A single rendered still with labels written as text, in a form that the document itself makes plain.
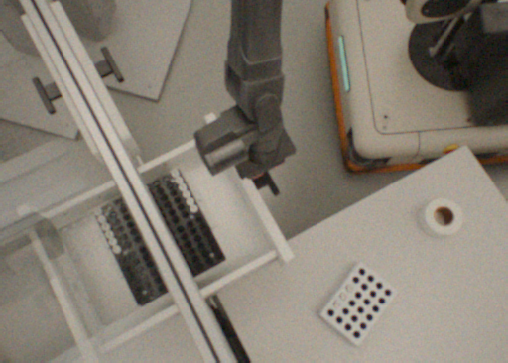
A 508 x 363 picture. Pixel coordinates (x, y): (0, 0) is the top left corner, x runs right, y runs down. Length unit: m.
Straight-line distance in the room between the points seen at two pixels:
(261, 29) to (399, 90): 1.10
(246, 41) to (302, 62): 1.37
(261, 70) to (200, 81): 1.31
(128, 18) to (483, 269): 1.47
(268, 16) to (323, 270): 0.56
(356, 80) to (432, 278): 0.80
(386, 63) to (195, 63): 0.68
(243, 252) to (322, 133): 1.03
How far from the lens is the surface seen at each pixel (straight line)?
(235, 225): 1.01
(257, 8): 0.68
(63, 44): 0.99
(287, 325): 1.07
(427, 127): 1.73
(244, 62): 0.70
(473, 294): 1.15
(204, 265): 0.93
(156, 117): 1.98
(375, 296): 1.06
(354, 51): 1.79
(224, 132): 0.76
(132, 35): 2.08
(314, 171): 1.91
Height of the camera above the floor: 1.83
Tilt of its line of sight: 75 degrees down
